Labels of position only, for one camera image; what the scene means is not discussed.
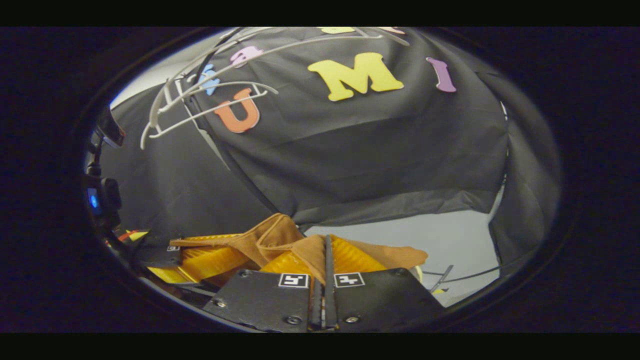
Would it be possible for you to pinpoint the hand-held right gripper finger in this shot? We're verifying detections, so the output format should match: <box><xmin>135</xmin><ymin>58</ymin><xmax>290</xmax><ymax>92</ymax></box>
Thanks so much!
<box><xmin>324</xmin><ymin>234</ymin><xmax>447</xmax><ymax>333</ymax></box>
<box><xmin>202</xmin><ymin>250</ymin><xmax>326</xmax><ymax>333</ymax></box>

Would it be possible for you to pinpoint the brown shirt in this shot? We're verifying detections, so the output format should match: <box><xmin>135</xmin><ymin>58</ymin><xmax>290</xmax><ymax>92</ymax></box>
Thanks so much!
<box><xmin>170</xmin><ymin>213</ymin><xmax>429</xmax><ymax>286</ymax></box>

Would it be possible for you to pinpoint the white clothes hanger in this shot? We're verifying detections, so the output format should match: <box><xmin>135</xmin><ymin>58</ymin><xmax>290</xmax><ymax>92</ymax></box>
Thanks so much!
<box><xmin>140</xmin><ymin>80</ymin><xmax>279</xmax><ymax>151</ymax></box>
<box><xmin>150</xmin><ymin>27</ymin><xmax>411</xmax><ymax>131</ymax></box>

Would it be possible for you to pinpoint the black backdrop cloth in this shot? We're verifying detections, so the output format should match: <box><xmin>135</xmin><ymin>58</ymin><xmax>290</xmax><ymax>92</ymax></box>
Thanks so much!
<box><xmin>100</xmin><ymin>27</ymin><xmax>563</xmax><ymax>276</ymax></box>

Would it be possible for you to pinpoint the black cable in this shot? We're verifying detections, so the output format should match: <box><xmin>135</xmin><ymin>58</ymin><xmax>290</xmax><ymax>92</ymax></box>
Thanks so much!
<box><xmin>422</xmin><ymin>264</ymin><xmax>501</xmax><ymax>293</ymax></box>

